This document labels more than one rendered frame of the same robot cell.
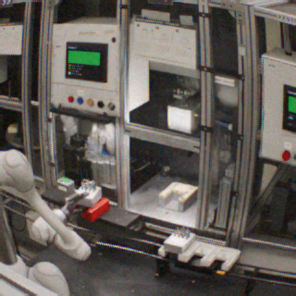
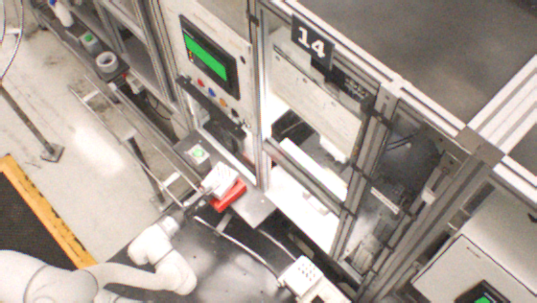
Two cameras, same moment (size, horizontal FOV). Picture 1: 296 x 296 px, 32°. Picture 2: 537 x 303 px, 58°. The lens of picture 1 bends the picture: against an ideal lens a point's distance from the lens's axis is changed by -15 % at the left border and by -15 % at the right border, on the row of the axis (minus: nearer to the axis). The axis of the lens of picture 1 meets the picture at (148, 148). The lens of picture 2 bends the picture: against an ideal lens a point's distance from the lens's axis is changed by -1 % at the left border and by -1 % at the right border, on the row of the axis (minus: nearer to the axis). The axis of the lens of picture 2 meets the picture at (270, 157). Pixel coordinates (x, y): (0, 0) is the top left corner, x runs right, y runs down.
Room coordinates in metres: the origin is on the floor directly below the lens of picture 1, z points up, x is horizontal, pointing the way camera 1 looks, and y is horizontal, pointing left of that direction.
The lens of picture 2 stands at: (1.61, -0.17, 2.82)
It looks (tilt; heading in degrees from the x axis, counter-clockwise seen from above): 62 degrees down; 17
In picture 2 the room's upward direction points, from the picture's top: 1 degrees counter-clockwise
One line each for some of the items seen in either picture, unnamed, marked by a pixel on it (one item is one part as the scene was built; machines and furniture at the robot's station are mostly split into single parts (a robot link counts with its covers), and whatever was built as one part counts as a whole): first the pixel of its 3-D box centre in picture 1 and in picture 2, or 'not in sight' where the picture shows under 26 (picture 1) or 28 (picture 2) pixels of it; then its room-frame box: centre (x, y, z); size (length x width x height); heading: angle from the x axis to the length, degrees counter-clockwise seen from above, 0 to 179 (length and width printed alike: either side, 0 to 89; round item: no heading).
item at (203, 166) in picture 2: (67, 190); (201, 158); (2.48, 0.40, 0.97); 0.08 x 0.08 x 0.12; 60
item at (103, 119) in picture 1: (79, 112); (211, 104); (2.51, 0.32, 1.37); 0.36 x 0.04 x 0.04; 60
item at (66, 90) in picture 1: (95, 59); (234, 39); (2.63, 0.25, 1.60); 0.42 x 0.29 x 0.46; 60
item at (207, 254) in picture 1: (200, 257); (322, 302); (2.06, -0.24, 0.84); 0.36 x 0.14 x 0.10; 60
